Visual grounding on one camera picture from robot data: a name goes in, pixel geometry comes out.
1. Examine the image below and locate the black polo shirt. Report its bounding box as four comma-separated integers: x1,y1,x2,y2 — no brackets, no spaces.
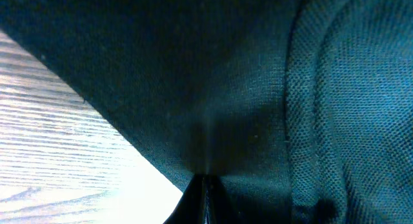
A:
1,0,412,223

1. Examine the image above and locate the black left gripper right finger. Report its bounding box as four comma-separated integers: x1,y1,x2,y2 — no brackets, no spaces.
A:
206,176,243,224

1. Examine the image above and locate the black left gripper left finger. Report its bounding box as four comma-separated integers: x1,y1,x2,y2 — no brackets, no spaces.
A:
164,174,204,224

